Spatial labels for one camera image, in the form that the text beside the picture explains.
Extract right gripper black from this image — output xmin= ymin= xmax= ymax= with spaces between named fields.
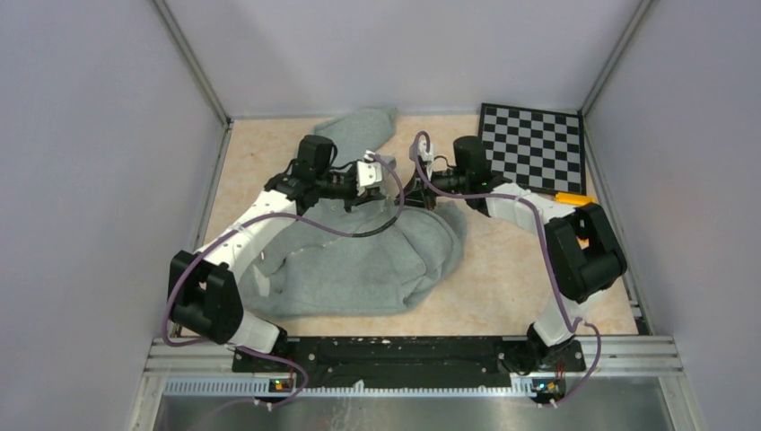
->
xmin=394 ymin=163 xmax=468 ymax=212

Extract grey zip-up jacket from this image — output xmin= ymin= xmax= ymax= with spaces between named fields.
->
xmin=237 ymin=107 xmax=468 ymax=318

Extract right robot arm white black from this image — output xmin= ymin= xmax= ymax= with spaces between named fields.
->
xmin=405 ymin=131 xmax=628 ymax=374

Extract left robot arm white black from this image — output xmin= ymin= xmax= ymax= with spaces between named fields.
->
xmin=163 ymin=135 xmax=399 ymax=372

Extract black white checkerboard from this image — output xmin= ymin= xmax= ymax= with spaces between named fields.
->
xmin=478 ymin=103 xmax=587 ymax=195

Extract yellow toy block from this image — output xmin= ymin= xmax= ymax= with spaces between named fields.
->
xmin=554 ymin=192 xmax=597 ymax=207

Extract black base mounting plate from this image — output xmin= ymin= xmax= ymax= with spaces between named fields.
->
xmin=232 ymin=336 xmax=587 ymax=389

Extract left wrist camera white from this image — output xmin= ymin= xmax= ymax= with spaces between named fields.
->
xmin=355 ymin=151 xmax=383 ymax=195

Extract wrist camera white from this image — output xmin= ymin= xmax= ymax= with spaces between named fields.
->
xmin=355 ymin=151 xmax=383 ymax=195
xmin=409 ymin=137 xmax=435 ymax=180

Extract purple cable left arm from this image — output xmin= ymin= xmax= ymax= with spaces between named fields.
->
xmin=162 ymin=151 xmax=407 ymax=411

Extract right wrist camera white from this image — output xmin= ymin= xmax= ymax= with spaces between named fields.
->
xmin=409 ymin=137 xmax=435 ymax=180

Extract aluminium frame rail front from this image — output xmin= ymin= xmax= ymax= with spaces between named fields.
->
xmin=144 ymin=336 xmax=683 ymax=400

